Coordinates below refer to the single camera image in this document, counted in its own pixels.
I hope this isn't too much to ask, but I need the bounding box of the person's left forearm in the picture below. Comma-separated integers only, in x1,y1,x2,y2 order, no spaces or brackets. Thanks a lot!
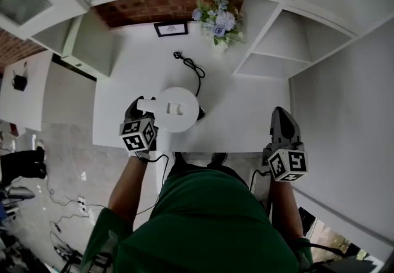
107,152,155,231

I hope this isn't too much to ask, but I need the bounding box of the blue and white flower bouquet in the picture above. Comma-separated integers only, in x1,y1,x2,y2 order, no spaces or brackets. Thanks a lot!
191,0,246,52

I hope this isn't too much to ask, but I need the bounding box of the black floor cable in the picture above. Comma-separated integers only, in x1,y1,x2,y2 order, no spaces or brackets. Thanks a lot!
45,170,107,254

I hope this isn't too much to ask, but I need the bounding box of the white open shelf unit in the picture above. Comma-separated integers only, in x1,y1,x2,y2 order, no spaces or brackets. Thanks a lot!
231,0,363,79

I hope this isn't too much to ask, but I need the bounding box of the small black box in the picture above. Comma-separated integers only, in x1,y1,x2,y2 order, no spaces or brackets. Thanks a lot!
11,61,29,92

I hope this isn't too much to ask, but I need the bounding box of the black picture frame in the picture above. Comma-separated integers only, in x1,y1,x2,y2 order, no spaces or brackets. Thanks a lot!
153,20,190,38

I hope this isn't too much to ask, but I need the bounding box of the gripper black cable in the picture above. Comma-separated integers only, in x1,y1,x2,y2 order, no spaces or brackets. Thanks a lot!
134,152,171,216
248,168,273,223

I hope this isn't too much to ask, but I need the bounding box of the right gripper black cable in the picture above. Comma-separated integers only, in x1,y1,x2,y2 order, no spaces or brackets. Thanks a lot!
248,168,273,223

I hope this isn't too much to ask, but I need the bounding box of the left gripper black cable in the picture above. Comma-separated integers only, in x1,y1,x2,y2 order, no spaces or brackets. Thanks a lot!
134,152,171,216

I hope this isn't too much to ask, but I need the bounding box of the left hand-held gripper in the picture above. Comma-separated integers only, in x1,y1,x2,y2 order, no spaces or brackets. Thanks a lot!
119,95,159,159

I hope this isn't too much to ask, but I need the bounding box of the person's right forearm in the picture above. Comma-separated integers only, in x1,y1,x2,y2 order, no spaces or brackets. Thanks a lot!
267,178,306,242

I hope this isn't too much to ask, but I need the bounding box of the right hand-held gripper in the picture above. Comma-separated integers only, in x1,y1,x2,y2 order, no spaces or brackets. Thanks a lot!
262,106,309,183

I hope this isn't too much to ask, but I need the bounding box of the white power strip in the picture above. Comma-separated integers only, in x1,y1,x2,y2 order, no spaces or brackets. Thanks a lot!
77,195,89,213

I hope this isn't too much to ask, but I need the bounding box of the green shirt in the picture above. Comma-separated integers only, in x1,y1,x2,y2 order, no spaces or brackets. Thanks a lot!
80,167,314,273

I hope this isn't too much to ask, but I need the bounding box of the black bag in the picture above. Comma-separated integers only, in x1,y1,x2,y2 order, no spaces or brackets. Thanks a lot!
0,146,47,187

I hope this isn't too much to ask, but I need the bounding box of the black power cord with plug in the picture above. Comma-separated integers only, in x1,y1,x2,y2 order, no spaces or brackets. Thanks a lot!
172,51,206,98

